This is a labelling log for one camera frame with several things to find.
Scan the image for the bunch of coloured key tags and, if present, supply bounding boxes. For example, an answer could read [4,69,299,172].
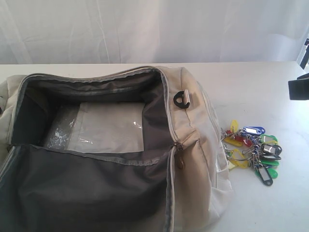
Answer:
[221,120,282,187]

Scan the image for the beige duffel bag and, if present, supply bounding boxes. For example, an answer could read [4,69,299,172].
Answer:
[0,66,233,232]

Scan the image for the black stand at right edge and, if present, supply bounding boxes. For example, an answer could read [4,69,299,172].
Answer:
[300,38,309,70]

